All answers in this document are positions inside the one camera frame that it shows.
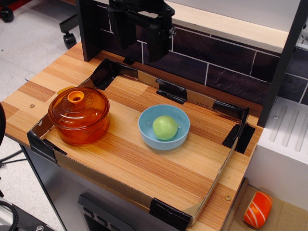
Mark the light wooden shelf board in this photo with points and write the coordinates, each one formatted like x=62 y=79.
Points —
x=255 y=35

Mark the orange salmon sushi toy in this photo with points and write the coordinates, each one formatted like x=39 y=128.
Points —
x=258 y=210

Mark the black oven control panel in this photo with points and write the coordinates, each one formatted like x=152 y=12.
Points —
x=97 y=218

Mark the orange transparent pot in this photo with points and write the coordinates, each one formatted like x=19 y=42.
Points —
x=85 y=135

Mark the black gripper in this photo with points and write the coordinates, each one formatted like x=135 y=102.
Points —
x=159 y=33

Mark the white sink drainboard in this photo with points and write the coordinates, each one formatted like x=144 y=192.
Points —
x=279 y=165

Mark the green toy pear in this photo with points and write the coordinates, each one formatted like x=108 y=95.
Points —
x=165 y=127

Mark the dark grey right post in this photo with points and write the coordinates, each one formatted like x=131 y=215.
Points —
x=287 y=53

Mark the light blue bowl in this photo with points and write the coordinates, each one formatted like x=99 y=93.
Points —
x=147 y=118

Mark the cardboard fence with black tape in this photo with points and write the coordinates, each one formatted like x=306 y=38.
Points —
x=188 y=188

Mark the black left shelf post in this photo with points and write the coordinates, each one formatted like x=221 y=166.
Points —
x=92 y=15

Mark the orange pot lid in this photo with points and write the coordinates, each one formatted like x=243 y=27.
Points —
x=78 y=108

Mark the black office chair base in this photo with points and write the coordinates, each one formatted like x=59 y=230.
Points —
x=65 y=27

